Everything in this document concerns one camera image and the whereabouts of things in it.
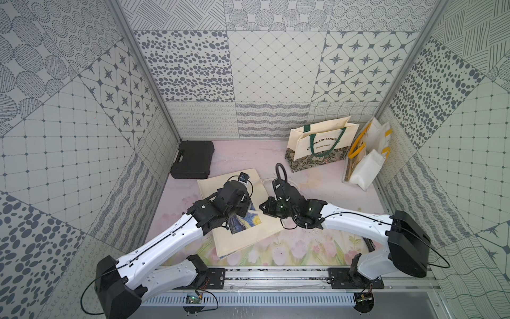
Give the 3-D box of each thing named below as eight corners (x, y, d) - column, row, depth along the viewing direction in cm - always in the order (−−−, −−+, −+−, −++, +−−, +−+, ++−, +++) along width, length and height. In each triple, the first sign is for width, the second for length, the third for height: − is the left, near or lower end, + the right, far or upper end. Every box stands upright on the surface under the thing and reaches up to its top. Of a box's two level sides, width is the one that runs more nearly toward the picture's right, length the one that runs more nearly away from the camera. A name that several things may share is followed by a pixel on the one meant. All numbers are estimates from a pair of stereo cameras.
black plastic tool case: (172, 179, 104) (169, 173, 100) (184, 146, 119) (181, 140, 115) (208, 179, 104) (206, 173, 100) (215, 146, 119) (213, 140, 115)
